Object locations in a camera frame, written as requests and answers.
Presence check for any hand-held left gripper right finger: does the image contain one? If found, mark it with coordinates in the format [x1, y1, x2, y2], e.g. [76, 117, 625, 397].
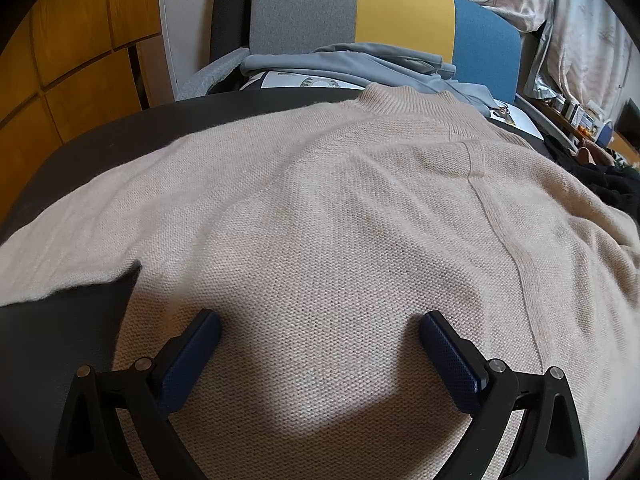
[419, 310, 588, 480]

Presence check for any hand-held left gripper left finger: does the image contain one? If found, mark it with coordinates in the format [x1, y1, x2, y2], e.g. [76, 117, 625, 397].
[52, 308, 222, 480]

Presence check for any beige knitted sweater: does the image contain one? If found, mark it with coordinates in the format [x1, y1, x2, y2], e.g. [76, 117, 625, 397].
[0, 82, 640, 480]

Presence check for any black cloth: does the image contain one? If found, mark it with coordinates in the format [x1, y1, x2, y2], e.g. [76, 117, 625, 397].
[545, 135, 640, 211]

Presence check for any black leather massage table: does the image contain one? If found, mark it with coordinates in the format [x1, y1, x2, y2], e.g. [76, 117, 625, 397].
[0, 87, 551, 411]

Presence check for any pink cloth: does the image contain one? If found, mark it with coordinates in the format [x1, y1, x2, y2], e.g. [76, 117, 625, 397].
[577, 140, 616, 166]

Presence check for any cluttered side shelf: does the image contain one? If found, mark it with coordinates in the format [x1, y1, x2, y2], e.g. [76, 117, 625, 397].
[550, 95, 616, 141]

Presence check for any dark monitor screen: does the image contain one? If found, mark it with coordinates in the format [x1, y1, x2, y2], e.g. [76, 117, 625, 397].
[617, 100, 640, 136]

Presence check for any grey garment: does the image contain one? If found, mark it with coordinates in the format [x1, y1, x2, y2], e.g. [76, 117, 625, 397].
[240, 42, 501, 116]

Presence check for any wooden panelled wardrobe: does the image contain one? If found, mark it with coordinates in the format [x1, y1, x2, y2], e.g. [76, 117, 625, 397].
[0, 0, 163, 226]

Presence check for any striped hanging cloth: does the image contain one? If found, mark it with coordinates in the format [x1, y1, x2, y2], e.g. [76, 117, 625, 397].
[520, 0, 636, 111]

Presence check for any black rolled mat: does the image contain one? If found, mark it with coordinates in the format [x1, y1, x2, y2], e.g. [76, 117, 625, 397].
[210, 0, 261, 63]

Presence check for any grey yellow blue chair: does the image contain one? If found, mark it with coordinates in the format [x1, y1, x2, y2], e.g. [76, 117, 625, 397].
[175, 0, 521, 106]

